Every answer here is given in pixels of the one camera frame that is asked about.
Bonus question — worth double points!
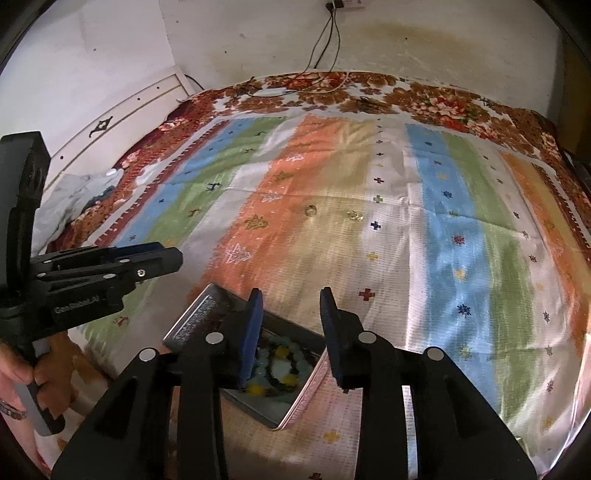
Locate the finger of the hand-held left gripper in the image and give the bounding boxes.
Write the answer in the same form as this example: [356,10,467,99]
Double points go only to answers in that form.
[36,247,184,297]
[30,242,167,271]

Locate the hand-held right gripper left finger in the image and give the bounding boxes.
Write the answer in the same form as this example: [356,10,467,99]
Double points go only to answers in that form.
[51,288,264,480]

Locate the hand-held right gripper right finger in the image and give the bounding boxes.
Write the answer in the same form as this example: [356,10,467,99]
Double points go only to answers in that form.
[320,287,539,480]

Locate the light blue bead bracelet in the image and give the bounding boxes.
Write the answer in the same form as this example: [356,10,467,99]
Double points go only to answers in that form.
[255,335,320,398]

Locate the yellow and black bead bracelet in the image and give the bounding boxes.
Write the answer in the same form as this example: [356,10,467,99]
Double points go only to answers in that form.
[245,344,301,400]

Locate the silver metal tin box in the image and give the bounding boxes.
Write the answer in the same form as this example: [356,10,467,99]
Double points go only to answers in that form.
[163,283,329,431]

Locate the person's left forearm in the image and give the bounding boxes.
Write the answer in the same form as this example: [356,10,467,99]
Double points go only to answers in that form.
[0,411,43,468]

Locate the person's left hand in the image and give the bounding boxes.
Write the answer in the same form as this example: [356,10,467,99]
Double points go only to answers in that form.
[0,340,52,412]

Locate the crumpled grey cloth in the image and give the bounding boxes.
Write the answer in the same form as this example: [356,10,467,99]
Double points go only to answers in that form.
[32,168,125,250]

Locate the white bed headboard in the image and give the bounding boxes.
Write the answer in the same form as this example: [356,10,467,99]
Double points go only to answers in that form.
[44,71,193,195]

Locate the striped pastel mat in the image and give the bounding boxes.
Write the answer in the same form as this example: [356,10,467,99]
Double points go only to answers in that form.
[78,111,591,476]

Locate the metal wrist bangle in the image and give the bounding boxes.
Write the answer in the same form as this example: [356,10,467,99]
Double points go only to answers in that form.
[0,399,28,422]

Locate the dark furniture edge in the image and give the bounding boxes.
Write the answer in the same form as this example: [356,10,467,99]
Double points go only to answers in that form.
[556,138,591,186]

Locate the hanging yellow cloth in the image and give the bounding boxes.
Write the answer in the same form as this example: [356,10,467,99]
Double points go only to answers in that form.
[551,28,591,153]

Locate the white cable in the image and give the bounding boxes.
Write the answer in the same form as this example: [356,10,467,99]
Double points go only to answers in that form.
[286,71,350,96]

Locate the black cable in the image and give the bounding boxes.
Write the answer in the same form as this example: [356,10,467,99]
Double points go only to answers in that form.
[329,10,343,75]
[306,8,336,75]

